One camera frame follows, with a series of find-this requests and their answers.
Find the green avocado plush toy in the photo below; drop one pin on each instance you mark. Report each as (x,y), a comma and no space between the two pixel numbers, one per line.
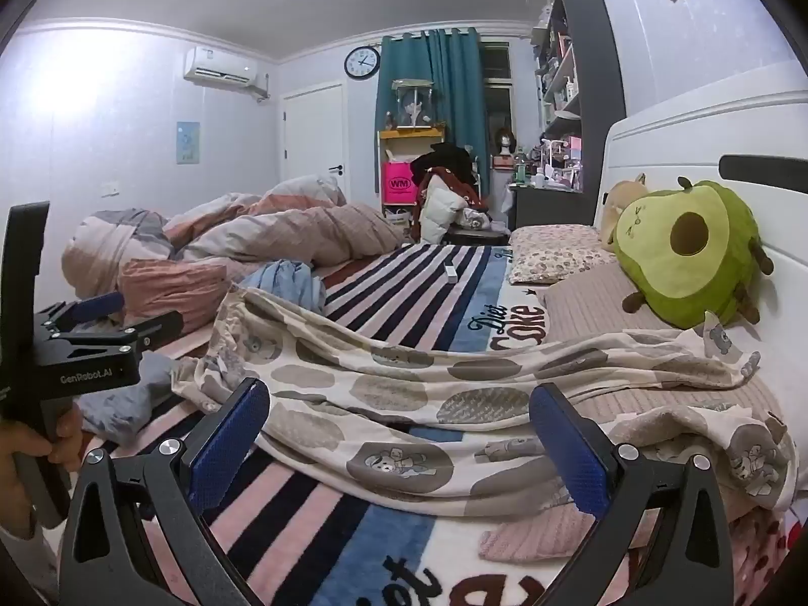
(688,252)

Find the beige plush toy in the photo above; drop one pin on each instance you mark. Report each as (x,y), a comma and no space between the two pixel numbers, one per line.
(622,199)

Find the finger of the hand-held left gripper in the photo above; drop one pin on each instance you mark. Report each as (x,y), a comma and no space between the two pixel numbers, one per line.
(94,308)
(158,326)

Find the white grey dotted pants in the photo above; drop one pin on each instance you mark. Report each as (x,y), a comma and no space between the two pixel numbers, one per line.
(391,391)

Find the dark grey bookshelf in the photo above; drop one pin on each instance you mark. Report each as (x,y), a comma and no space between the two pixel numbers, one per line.
(571,76)

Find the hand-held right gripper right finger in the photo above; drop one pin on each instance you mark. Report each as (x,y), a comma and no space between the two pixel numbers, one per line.
(568,448)

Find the white padded jacket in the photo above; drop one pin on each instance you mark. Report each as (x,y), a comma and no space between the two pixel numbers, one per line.
(440,209)

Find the light blue denim garment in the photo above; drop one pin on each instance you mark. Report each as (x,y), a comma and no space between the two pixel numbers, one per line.
(284,281)

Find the teal curtain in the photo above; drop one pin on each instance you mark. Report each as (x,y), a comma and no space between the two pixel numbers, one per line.
(435,82)

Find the white air conditioner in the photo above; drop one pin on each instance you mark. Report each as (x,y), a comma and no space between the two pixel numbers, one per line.
(221,66)

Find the person's left hand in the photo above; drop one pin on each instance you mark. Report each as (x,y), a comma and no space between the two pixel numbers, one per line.
(31,442)

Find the pile of dark clothes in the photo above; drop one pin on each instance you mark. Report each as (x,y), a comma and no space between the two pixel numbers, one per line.
(451,170)

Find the pink bag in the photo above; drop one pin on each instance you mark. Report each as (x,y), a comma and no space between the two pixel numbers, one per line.
(397,184)

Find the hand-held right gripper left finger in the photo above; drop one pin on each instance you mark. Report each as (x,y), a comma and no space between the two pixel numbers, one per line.
(230,445)

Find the floral pillow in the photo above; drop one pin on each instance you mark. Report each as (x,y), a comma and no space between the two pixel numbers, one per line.
(555,252)

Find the beige bed sheet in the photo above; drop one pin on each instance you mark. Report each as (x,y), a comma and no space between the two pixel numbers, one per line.
(606,303)

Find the red heart patterned cloth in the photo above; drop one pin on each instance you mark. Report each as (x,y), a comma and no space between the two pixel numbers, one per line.
(760,549)

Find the window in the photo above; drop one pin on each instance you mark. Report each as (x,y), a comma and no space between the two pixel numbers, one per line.
(498,94)

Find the round wall clock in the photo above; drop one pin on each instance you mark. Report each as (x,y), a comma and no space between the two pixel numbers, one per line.
(362,63)

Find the small blue wall poster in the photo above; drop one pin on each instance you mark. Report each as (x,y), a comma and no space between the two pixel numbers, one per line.
(188,142)

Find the yellow shelf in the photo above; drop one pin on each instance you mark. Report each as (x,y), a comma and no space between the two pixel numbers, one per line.
(411,134)

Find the pink grey striped duvet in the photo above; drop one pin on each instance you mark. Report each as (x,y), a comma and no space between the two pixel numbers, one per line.
(284,233)

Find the pink knit cloth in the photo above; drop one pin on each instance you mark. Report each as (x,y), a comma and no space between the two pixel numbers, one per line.
(536,536)

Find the striped printed blanket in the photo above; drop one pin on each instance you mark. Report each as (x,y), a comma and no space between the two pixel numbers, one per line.
(410,290)

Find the glass display case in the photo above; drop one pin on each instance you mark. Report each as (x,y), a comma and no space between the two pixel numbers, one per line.
(412,104)

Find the wig on mannequin head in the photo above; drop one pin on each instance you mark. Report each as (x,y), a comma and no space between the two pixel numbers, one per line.
(504,145)

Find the white headboard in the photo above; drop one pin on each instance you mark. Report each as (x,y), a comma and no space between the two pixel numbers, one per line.
(682,145)

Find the white door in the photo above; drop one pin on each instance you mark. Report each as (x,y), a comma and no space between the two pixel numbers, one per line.
(314,132)

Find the small white box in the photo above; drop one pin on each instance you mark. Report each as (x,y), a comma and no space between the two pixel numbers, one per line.
(451,273)

